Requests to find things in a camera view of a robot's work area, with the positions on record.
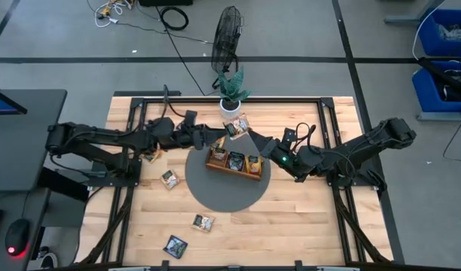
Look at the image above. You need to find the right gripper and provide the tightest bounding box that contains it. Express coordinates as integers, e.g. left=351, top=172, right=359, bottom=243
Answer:
left=248, top=129, right=321, bottom=184

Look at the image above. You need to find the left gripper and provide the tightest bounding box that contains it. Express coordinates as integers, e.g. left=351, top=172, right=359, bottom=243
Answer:
left=176, top=126, right=227, bottom=151

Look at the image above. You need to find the dark tea packet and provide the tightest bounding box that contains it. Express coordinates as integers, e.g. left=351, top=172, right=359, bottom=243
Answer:
left=162, top=234, right=189, bottom=260
left=228, top=151, right=246, bottom=171

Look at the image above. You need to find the wooden tea box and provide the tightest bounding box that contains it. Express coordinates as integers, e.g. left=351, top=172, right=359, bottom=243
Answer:
left=205, top=146, right=271, bottom=182

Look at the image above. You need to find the white plant pot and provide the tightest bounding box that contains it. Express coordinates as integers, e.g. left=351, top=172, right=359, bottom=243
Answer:
left=219, top=99, right=241, bottom=120

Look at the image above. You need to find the green snake plant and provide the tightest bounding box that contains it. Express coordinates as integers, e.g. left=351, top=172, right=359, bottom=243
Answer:
left=217, top=66, right=253, bottom=109

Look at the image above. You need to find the round grey woven mat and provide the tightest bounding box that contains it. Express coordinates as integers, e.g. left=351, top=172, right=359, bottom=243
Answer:
left=184, top=133, right=271, bottom=214

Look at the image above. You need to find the black floor fan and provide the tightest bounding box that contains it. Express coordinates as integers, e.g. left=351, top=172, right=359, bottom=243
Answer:
left=210, top=5, right=243, bottom=90

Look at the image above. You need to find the black power strip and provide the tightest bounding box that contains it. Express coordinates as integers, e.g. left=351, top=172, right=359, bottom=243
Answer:
left=138, top=0, right=193, bottom=7

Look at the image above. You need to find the blue storage bin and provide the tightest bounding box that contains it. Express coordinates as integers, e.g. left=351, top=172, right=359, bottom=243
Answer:
left=417, top=8, right=461, bottom=57
left=412, top=59, right=461, bottom=113

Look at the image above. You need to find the black bar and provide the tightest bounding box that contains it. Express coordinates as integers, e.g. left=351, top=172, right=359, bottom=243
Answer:
left=417, top=56, right=461, bottom=97

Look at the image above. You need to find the black desk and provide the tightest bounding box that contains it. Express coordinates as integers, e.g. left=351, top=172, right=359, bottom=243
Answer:
left=0, top=89, right=68, bottom=193

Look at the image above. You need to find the grey desk leg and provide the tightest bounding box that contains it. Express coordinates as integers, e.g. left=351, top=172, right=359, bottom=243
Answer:
left=384, top=0, right=438, bottom=26

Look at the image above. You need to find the blue lit screen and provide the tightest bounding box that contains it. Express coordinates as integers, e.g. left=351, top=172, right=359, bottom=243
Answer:
left=0, top=86, right=28, bottom=116

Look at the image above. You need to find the black computer mouse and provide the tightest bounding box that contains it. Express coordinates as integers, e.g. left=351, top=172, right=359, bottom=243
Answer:
left=5, top=218, right=31, bottom=257

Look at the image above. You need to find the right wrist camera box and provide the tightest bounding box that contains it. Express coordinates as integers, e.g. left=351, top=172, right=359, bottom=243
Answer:
left=282, top=127, right=297, bottom=144

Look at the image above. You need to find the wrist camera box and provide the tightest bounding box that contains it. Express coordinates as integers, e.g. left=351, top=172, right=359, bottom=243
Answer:
left=184, top=110, right=199, bottom=127
left=282, top=127, right=297, bottom=144

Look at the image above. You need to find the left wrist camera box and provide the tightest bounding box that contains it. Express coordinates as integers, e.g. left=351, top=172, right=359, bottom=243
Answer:
left=184, top=110, right=199, bottom=127

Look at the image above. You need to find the black aluminium table frame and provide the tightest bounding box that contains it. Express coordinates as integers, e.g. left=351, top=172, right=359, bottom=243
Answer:
left=77, top=96, right=393, bottom=266

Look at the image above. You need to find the long black floor cable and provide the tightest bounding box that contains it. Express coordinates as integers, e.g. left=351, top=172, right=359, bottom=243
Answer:
left=117, top=20, right=214, bottom=97

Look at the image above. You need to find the coiled black cable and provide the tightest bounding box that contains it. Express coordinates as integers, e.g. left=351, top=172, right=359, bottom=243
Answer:
left=159, top=6, right=190, bottom=31

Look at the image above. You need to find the white and yellow cable bundle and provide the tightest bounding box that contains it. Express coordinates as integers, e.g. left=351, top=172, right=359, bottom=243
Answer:
left=93, top=0, right=133, bottom=28

